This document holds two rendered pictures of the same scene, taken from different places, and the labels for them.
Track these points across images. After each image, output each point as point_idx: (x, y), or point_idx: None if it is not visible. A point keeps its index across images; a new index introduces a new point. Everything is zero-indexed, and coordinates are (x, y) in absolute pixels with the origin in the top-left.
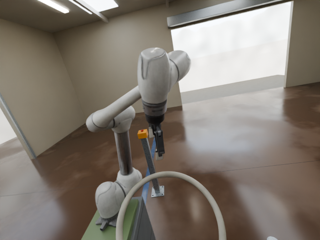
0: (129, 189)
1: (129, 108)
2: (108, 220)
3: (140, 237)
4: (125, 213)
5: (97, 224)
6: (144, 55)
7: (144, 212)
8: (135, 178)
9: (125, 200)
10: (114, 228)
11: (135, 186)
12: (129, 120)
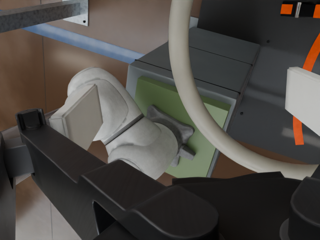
0: (129, 105)
1: None
2: (180, 145)
3: (208, 75)
4: (167, 108)
5: (178, 162)
6: None
7: (157, 60)
8: (106, 94)
9: (244, 161)
10: (196, 132)
11: (210, 133)
12: None
